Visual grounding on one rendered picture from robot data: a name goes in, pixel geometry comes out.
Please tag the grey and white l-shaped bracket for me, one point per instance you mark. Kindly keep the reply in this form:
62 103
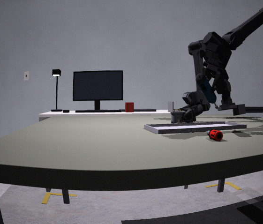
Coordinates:
171 107

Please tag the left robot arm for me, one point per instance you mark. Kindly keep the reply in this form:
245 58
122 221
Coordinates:
219 48

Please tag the white shallow rectangular tray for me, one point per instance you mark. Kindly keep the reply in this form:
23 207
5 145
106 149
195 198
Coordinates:
192 127

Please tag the dark blue electric nut driver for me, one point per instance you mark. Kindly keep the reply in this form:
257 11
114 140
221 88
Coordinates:
206 87

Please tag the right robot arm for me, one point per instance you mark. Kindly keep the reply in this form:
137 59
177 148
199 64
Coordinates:
201 104

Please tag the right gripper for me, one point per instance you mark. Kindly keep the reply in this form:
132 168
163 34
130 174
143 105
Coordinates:
189 116

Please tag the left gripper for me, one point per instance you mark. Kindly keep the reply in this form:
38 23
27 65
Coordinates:
218 73

